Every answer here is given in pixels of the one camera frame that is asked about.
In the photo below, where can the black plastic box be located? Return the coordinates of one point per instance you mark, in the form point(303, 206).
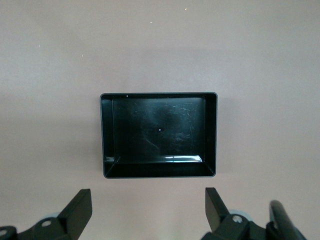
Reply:
point(160, 130)

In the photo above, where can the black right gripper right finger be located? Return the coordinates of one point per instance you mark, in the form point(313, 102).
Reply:
point(217, 212)

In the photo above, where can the brown table cover sheet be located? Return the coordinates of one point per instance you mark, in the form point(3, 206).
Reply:
point(50, 75)

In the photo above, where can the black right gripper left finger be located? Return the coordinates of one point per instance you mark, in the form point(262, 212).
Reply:
point(75, 212)

